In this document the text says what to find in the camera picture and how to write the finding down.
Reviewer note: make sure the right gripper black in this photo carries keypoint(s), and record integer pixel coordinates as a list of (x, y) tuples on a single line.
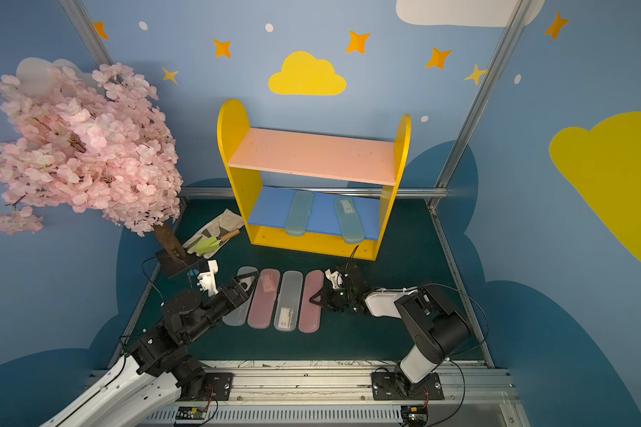
[(336, 294)]

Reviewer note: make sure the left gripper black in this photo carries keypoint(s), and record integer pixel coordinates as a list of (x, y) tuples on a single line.
[(234, 288)]

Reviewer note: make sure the pink pencil case shelf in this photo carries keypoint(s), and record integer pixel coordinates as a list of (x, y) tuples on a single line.
[(310, 312), (264, 299)]

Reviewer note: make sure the clear white pencil case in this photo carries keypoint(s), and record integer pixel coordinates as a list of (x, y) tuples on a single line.
[(238, 317)]

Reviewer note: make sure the white pencil case with label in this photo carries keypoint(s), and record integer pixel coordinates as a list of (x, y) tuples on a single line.
[(288, 301)]

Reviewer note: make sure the green pencil case shelf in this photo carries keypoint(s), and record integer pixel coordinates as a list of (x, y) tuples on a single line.
[(299, 214)]

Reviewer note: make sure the teal pencil case with label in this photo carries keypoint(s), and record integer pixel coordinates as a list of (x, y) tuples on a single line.
[(349, 221)]

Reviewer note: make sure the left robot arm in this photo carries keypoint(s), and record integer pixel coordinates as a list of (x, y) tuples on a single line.
[(158, 369)]

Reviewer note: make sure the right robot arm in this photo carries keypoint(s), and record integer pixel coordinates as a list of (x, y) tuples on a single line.
[(431, 318)]

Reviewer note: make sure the yellow shelf unit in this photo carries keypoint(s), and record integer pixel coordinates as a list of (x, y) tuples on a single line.
[(248, 152)]

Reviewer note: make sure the white work glove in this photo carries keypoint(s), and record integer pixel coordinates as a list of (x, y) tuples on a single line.
[(226, 221)]

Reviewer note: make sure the brown tree trunk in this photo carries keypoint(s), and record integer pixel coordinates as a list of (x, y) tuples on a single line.
[(169, 242)]

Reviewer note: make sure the pink blossom tree crown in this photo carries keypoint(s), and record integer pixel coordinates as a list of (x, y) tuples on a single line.
[(99, 145)]

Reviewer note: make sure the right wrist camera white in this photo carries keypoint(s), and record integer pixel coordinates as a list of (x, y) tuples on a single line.
[(335, 278)]

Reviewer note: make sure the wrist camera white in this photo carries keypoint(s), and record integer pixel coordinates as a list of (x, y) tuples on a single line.
[(205, 272), (335, 278)]

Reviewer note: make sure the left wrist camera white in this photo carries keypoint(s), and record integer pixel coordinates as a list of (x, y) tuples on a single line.
[(205, 272)]

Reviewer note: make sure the green garden trowel wooden handle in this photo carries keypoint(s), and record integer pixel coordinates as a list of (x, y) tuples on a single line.
[(209, 246)]

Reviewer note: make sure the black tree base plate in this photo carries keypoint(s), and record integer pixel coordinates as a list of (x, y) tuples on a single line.
[(172, 265)]

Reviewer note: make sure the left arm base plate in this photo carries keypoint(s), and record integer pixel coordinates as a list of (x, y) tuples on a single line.
[(209, 385)]

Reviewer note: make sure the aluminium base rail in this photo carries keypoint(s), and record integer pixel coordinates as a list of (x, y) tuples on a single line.
[(338, 392)]

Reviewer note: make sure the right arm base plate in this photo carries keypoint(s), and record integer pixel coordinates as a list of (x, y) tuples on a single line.
[(387, 385)]

